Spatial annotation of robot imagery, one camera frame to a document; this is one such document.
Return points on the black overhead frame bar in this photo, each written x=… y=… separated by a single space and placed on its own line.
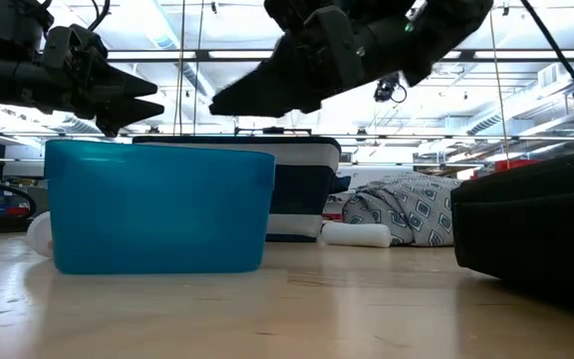
x=466 y=55

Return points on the thin vertical pole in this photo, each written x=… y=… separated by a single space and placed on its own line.
x=498 y=85

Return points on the red storage bin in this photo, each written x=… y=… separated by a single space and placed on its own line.
x=516 y=165

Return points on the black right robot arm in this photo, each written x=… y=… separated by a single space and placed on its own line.
x=446 y=30

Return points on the grey diamond-patterned cloth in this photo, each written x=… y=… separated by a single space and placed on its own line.
x=406 y=209

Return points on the teal plastic bin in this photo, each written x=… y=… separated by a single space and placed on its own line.
x=157 y=209

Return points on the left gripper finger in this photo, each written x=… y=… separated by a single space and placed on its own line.
x=122 y=113
x=127 y=86

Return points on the navy white striped fabric basket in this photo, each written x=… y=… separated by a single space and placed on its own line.
x=302 y=189

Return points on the white gauze roll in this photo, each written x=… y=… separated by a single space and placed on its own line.
x=357 y=234
x=40 y=237

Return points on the black first aid kit bag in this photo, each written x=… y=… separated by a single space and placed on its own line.
x=531 y=229

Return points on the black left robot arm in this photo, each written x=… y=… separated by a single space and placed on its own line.
x=3 y=75

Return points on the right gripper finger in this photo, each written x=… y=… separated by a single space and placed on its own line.
x=277 y=106
x=277 y=75

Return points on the black overhead camera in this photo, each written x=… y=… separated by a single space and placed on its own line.
x=385 y=89

